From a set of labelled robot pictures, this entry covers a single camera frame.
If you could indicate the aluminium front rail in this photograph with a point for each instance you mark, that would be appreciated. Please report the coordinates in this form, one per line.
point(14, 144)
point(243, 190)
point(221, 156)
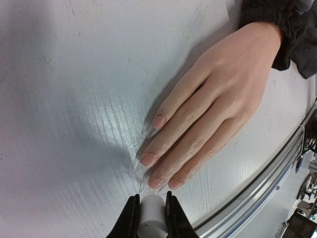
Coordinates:
point(228, 221)

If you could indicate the mannequin hand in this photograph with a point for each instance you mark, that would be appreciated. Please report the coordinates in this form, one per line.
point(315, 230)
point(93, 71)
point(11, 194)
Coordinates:
point(209, 105)

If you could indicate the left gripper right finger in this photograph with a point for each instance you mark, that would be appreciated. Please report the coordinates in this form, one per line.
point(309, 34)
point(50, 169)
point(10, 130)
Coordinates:
point(178, 225)

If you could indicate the white nail polish cap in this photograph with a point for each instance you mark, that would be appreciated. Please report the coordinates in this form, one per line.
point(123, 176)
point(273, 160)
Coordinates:
point(152, 221)

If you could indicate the grey black jacket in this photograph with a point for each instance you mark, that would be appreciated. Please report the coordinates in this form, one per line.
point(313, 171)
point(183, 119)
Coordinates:
point(297, 21)

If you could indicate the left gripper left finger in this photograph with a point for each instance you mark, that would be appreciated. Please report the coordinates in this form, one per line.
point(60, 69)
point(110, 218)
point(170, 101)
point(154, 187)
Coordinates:
point(126, 225)

